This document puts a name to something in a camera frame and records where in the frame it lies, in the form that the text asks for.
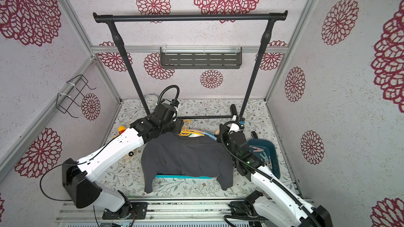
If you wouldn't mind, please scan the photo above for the yellow plastic hanger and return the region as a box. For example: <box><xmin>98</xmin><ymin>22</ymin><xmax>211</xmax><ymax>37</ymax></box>
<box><xmin>179</xmin><ymin>119</ymin><xmax>204</xmax><ymax>138</ymax></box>

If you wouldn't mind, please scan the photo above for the dark grey t-shirt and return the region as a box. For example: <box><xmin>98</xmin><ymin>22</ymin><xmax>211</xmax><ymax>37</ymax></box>
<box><xmin>141</xmin><ymin>132</ymin><xmax>234</xmax><ymax>193</ymax></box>

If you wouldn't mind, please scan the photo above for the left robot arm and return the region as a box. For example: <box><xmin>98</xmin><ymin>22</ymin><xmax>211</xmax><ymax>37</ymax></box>
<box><xmin>62</xmin><ymin>101</ymin><xmax>184</xmax><ymax>212</ymax></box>

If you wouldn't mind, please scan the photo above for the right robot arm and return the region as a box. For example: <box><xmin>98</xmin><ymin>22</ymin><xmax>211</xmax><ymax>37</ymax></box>
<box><xmin>218</xmin><ymin>127</ymin><xmax>333</xmax><ymax>227</ymax></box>

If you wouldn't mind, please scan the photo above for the colourful clothespins pile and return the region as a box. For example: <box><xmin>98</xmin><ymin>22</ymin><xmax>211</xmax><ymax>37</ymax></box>
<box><xmin>249</xmin><ymin>145</ymin><xmax>278</xmax><ymax>170</ymax></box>

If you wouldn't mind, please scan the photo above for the light blue garment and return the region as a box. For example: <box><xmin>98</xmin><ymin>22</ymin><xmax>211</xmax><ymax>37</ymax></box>
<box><xmin>203</xmin><ymin>132</ymin><xmax>217</xmax><ymax>141</ymax></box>

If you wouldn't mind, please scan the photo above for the white alarm clock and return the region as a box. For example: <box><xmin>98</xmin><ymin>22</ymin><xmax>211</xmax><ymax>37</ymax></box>
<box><xmin>144</xmin><ymin>94</ymin><xmax>158</xmax><ymax>102</ymax></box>

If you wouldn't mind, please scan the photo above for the dark teal clothespin bin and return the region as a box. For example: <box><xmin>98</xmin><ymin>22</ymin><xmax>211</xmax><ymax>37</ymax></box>
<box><xmin>247</xmin><ymin>138</ymin><xmax>281</xmax><ymax>179</ymax></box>

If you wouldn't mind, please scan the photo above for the yellow plush toy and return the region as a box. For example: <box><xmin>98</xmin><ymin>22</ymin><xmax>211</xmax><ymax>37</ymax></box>
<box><xmin>118</xmin><ymin>126</ymin><xmax>126</xmax><ymax>135</ymax></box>

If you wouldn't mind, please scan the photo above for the teal laundry basket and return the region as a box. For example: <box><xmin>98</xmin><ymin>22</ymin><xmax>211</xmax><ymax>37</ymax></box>
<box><xmin>155</xmin><ymin>174</ymin><xmax>213</xmax><ymax>180</ymax></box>

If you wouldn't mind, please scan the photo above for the black clothes rack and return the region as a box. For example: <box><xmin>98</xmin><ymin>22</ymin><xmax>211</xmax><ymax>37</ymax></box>
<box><xmin>93</xmin><ymin>11</ymin><xmax>288</xmax><ymax>117</ymax></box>

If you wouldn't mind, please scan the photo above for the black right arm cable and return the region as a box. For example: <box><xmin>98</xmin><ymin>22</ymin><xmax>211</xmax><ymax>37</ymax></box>
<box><xmin>220</xmin><ymin>120</ymin><xmax>319</xmax><ymax>227</ymax></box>

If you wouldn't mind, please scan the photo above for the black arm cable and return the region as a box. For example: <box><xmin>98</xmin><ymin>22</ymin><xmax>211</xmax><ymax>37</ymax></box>
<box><xmin>157</xmin><ymin>84</ymin><xmax>181</xmax><ymax>108</ymax></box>
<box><xmin>220</xmin><ymin>120</ymin><xmax>319</xmax><ymax>227</ymax></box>

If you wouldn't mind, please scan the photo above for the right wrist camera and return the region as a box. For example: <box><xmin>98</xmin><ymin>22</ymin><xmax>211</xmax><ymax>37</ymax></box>
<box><xmin>229</xmin><ymin>115</ymin><xmax>245</xmax><ymax>132</ymax></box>

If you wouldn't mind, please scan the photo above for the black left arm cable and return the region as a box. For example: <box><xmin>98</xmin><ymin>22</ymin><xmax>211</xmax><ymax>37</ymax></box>
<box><xmin>157</xmin><ymin>84</ymin><xmax>181</xmax><ymax>108</ymax></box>

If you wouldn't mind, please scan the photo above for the black wall shelf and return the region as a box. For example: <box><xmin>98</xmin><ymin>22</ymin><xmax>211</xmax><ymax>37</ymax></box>
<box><xmin>160</xmin><ymin>47</ymin><xmax>243</xmax><ymax>69</ymax></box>

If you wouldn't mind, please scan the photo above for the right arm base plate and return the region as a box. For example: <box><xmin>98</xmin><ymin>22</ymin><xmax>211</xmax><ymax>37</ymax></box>
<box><xmin>228</xmin><ymin>201</ymin><xmax>260</xmax><ymax>219</ymax></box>

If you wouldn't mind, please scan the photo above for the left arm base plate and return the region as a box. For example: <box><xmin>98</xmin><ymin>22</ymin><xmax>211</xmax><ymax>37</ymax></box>
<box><xmin>102</xmin><ymin>201</ymin><xmax>148</xmax><ymax>220</ymax></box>

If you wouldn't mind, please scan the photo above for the black wire wall basket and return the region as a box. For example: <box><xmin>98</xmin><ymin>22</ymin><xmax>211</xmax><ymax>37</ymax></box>
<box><xmin>55</xmin><ymin>74</ymin><xmax>96</xmax><ymax>119</ymax></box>

